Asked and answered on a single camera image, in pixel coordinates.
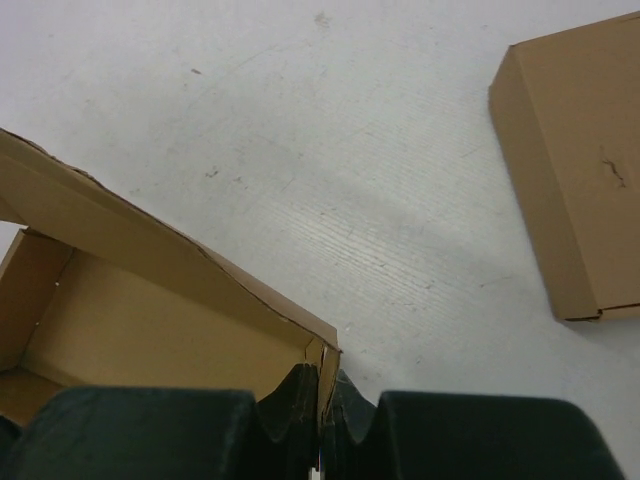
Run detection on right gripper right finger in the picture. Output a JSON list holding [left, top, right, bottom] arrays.
[[322, 372, 624, 479]]

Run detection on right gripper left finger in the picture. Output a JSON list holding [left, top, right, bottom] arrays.
[[1, 364, 318, 479]]

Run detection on brown paper box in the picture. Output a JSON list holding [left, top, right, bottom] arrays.
[[1, 131, 340, 424]]

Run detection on folded box middle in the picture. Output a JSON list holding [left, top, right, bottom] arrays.
[[489, 13, 639, 321]]

